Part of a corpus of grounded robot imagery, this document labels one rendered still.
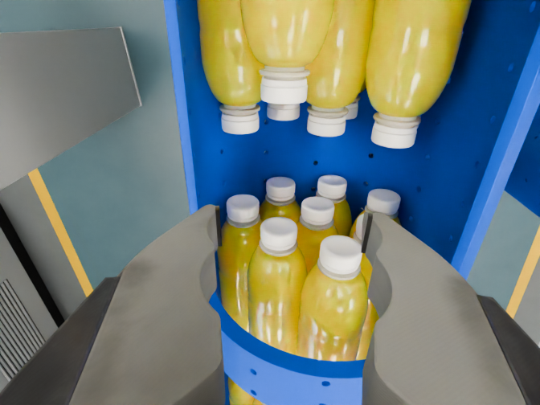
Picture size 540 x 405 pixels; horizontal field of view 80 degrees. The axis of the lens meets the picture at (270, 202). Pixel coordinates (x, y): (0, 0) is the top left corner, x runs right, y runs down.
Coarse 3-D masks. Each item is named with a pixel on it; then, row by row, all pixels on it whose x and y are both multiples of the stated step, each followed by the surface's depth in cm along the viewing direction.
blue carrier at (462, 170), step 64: (192, 0) 28; (512, 0) 26; (192, 64) 30; (512, 64) 27; (192, 128) 30; (448, 128) 35; (512, 128) 19; (192, 192) 29; (256, 192) 46; (448, 192) 35; (448, 256) 35; (256, 384) 30; (320, 384) 27
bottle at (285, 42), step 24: (240, 0) 23; (264, 0) 21; (288, 0) 21; (312, 0) 21; (264, 24) 22; (288, 24) 22; (312, 24) 22; (264, 48) 24; (288, 48) 23; (312, 48) 24; (264, 72) 25; (288, 72) 25
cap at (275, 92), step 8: (264, 80) 26; (272, 80) 25; (280, 80) 25; (296, 80) 25; (304, 80) 26; (264, 88) 26; (272, 88) 26; (280, 88) 25; (288, 88) 25; (296, 88) 26; (304, 88) 26; (264, 96) 26; (272, 96) 26; (280, 96) 26; (288, 96) 26; (296, 96) 26; (304, 96) 26
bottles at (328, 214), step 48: (336, 0) 25; (240, 48) 27; (336, 48) 27; (240, 96) 30; (336, 96) 30; (288, 192) 42; (336, 192) 43; (384, 192) 41; (240, 240) 38; (240, 288) 41
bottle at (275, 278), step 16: (256, 256) 35; (272, 256) 34; (288, 256) 34; (256, 272) 34; (272, 272) 34; (288, 272) 34; (304, 272) 35; (256, 288) 35; (272, 288) 34; (288, 288) 34; (256, 304) 36; (272, 304) 35; (288, 304) 35; (256, 320) 37; (272, 320) 36; (288, 320) 36; (256, 336) 39; (272, 336) 37; (288, 336) 38; (288, 352) 39
